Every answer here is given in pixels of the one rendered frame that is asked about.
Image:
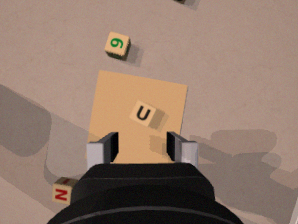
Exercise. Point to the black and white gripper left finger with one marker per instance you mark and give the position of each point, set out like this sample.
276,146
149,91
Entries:
103,151

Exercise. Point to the tan flat mat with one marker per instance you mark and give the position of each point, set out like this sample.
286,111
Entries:
115,97

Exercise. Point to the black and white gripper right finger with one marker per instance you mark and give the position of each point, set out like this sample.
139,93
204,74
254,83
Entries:
181,150

